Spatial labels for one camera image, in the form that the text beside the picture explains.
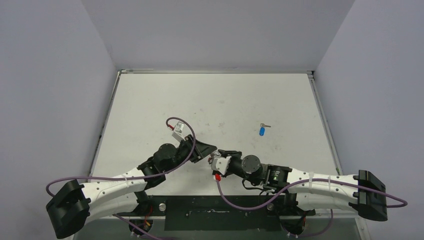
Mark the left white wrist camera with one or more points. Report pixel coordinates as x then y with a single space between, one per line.
177 131

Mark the key with blue tag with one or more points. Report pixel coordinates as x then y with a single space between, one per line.
262 129

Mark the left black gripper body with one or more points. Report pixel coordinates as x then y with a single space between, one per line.
182 153

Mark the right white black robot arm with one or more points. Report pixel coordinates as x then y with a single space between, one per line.
361 193

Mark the metal keyring with red handle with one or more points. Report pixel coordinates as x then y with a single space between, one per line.
212 156

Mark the aluminium frame rail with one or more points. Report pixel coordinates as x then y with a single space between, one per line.
363 232

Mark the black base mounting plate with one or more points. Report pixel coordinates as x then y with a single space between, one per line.
212 213

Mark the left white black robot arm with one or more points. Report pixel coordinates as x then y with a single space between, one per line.
75 204

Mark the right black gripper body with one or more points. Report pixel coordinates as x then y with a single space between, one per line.
224 156

